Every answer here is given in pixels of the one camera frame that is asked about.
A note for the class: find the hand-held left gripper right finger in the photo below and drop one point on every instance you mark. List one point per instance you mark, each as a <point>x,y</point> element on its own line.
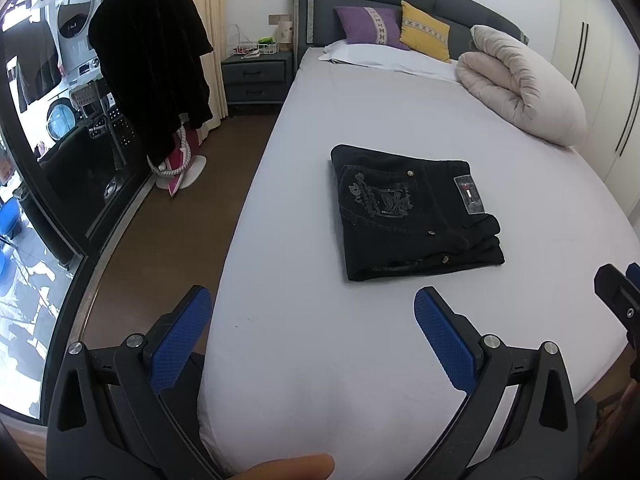
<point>445,340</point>

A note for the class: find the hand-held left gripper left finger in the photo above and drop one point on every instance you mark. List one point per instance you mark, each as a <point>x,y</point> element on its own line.
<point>180,340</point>

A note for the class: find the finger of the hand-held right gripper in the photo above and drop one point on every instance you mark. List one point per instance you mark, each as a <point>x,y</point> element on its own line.
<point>617,295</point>
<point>635,280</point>

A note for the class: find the black denim pants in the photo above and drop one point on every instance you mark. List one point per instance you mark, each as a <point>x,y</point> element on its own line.
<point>410,210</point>

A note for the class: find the person's left hand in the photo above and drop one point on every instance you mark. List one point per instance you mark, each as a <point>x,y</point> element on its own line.
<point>290,467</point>

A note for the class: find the bed with white sheet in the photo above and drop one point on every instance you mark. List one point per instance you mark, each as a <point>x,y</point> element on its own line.
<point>350,350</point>

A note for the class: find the white stand base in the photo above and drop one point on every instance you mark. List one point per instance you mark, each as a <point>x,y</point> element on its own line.
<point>192,172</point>

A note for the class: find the folded beige duvet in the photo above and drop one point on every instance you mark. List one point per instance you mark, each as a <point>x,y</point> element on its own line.
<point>525,90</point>

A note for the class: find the cream wardrobe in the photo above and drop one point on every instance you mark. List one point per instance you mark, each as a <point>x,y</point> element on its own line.
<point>595,60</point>

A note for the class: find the glass sliding door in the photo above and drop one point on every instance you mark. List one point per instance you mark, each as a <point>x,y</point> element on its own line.
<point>45,160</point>

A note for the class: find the grey nightstand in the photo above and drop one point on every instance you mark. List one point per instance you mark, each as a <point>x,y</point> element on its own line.
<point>256,77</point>

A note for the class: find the black hanging garment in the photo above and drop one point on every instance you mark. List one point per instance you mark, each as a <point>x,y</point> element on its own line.
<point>150,60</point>

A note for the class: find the white pillow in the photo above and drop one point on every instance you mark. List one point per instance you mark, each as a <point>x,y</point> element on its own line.
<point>380,57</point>

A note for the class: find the yellow pillow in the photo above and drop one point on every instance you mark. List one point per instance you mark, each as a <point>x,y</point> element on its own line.
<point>425,30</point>

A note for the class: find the beige curtain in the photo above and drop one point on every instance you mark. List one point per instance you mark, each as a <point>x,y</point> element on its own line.
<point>200,20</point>

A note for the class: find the purple pillow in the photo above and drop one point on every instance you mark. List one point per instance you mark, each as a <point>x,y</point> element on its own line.
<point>370,24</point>

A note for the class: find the small bedside lamp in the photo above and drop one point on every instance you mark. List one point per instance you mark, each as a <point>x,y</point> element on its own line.
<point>286,32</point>

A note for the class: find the white washing machine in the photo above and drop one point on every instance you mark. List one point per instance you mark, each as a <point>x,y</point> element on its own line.
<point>75,20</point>

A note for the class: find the wall outlet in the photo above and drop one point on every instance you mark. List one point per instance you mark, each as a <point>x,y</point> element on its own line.
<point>274,19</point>

